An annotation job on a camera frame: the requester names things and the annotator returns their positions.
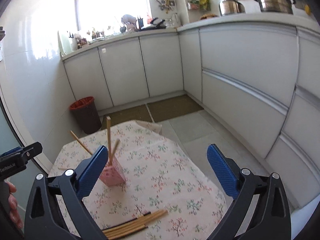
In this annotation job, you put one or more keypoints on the brown floor mat left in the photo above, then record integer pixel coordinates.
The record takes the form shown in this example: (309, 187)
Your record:
(140, 113)

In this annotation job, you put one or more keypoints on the wooden chopstick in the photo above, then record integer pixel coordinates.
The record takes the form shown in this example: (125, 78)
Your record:
(153, 216)
(80, 142)
(116, 145)
(125, 232)
(123, 227)
(108, 126)

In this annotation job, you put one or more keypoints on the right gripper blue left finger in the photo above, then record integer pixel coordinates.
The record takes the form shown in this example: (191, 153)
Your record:
(88, 172)

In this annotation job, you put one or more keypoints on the steel kettle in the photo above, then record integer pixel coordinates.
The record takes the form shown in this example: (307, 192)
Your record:
(228, 7)

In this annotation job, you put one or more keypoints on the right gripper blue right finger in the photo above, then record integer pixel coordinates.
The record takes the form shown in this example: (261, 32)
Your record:
(225, 170)

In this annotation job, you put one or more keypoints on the brown trash bin red liner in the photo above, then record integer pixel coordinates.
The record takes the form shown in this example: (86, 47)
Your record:
(86, 114)

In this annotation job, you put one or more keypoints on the floral tablecloth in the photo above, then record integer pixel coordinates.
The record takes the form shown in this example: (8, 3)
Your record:
(158, 174)

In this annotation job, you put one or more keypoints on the brown floor mat right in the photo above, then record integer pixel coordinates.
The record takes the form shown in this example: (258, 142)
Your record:
(173, 108)

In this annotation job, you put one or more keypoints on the person's left hand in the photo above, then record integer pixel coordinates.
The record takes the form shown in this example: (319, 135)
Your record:
(14, 215)

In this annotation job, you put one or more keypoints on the clear electric kettle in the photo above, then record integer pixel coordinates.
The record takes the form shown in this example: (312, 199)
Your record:
(175, 20)

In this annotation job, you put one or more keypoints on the pink perforated utensil holder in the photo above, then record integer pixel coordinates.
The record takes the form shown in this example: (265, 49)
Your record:
(113, 174)

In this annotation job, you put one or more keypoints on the metal door handle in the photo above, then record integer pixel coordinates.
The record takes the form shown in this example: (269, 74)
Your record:
(2, 33)

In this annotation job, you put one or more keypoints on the black frying pan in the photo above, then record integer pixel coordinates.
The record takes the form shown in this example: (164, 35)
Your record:
(155, 24)

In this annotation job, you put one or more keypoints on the brown floor mat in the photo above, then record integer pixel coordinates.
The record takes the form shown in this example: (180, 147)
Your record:
(173, 108)
(140, 113)

